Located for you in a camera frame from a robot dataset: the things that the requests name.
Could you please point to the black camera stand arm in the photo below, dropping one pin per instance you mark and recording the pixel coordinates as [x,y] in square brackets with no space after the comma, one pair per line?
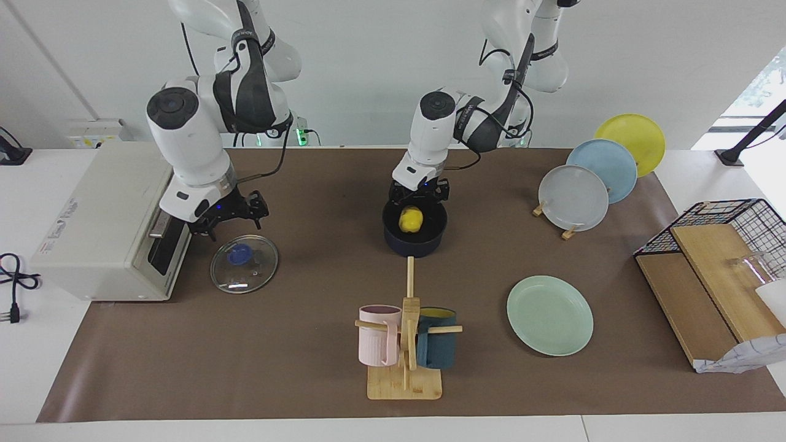
[752,132]

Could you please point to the yellow plate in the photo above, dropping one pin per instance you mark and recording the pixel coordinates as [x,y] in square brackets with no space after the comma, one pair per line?
[632,132]

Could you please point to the mint green plate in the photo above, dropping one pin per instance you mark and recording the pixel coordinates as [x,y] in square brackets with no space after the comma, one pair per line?
[549,316]

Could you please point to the dark blue mug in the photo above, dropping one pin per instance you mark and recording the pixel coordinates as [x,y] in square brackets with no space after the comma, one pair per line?
[436,350]

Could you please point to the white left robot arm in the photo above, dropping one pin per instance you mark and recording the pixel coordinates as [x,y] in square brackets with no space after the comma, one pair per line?
[439,132]

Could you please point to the light blue plate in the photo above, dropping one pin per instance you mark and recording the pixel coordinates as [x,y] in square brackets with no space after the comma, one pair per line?
[608,166]

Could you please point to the white wall power strip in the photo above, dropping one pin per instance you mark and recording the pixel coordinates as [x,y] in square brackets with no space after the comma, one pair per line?
[95,132]

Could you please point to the black clamp base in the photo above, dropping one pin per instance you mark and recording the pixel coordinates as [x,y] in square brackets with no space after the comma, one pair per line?
[12,153]

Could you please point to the brown table mat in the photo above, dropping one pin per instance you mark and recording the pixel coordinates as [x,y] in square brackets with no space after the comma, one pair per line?
[276,356]

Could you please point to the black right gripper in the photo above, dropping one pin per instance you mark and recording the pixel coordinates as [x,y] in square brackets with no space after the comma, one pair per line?
[221,212]

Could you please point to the wooden board shelf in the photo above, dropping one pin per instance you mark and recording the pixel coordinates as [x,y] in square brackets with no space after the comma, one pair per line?
[700,294]

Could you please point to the white patterned paper sheet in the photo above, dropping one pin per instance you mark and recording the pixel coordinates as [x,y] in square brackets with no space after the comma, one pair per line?
[743,356]

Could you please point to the cream toaster oven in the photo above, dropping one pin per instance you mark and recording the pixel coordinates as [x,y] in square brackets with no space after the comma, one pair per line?
[98,233]

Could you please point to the wooden mug tree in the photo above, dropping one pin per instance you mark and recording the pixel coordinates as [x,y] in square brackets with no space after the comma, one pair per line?
[405,383]

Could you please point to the yellow potato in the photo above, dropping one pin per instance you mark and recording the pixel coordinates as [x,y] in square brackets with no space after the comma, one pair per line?
[411,220]

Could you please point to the grey plate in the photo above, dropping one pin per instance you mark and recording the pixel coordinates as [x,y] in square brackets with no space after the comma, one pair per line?
[572,199]

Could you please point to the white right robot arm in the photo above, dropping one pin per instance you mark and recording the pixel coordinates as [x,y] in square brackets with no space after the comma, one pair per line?
[184,135]

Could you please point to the wooden plate rack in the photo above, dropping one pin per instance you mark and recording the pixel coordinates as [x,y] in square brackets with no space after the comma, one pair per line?
[570,232]

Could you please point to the pink mug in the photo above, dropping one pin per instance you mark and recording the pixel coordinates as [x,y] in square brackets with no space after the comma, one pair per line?
[376,344]

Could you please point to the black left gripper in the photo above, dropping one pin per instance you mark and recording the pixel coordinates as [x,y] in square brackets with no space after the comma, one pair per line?
[420,187]

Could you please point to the glass lid blue knob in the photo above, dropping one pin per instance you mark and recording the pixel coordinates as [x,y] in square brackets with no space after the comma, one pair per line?
[244,264]

